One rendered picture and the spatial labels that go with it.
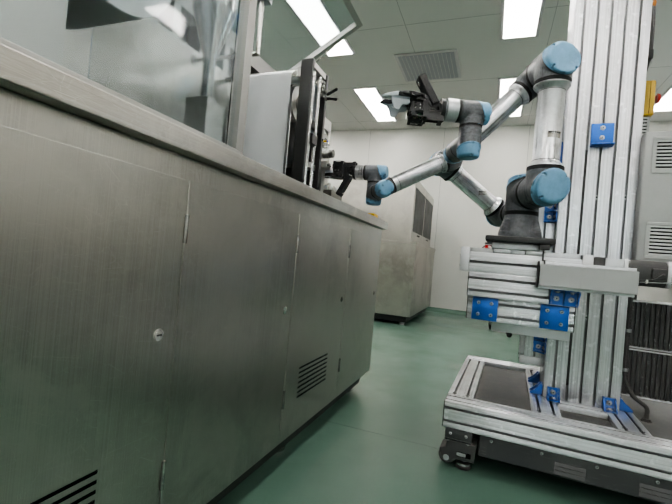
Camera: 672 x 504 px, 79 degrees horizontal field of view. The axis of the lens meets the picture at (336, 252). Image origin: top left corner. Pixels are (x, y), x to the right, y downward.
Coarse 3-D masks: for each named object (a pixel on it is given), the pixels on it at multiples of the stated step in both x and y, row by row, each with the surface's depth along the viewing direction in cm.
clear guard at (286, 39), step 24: (288, 0) 182; (312, 0) 188; (336, 0) 194; (264, 24) 189; (288, 24) 195; (312, 24) 202; (336, 24) 209; (264, 48) 203; (288, 48) 210; (312, 48) 217
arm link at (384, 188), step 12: (420, 168) 183; (432, 168) 184; (444, 168) 186; (456, 168) 192; (384, 180) 178; (396, 180) 181; (408, 180) 182; (420, 180) 185; (372, 192) 185; (384, 192) 177
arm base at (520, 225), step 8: (504, 216) 152; (512, 216) 147; (520, 216) 146; (528, 216) 145; (536, 216) 146; (504, 224) 150; (512, 224) 146; (520, 224) 145; (528, 224) 144; (536, 224) 145; (504, 232) 148; (512, 232) 145; (520, 232) 144; (528, 232) 143; (536, 232) 144
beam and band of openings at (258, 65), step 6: (252, 60) 198; (258, 60) 202; (252, 66) 198; (258, 66) 203; (264, 66) 208; (270, 66) 213; (252, 72) 204; (258, 72) 204; (264, 72) 208; (324, 126) 283; (330, 126) 293; (330, 132) 294
